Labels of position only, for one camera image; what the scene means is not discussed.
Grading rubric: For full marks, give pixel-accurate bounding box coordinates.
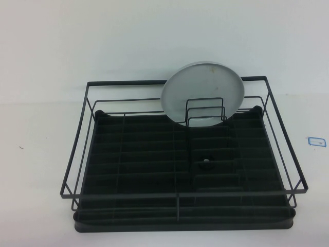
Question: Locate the black wire dish rack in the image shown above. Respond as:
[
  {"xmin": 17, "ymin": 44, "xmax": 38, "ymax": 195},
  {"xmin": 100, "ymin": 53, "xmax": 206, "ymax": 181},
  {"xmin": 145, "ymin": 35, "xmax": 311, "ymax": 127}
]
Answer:
[{"xmin": 59, "ymin": 76, "xmax": 309, "ymax": 216}]

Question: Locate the black plastic drip tray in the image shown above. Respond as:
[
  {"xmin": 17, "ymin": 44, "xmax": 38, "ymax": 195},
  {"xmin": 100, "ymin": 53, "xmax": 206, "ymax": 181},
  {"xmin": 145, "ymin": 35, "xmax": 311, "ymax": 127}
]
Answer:
[{"xmin": 73, "ymin": 105, "xmax": 295, "ymax": 234}]

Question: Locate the grey round plate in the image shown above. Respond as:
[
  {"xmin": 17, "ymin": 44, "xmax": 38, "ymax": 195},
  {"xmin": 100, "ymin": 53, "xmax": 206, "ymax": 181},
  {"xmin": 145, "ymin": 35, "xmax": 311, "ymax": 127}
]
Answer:
[{"xmin": 160, "ymin": 60, "xmax": 245, "ymax": 128}]

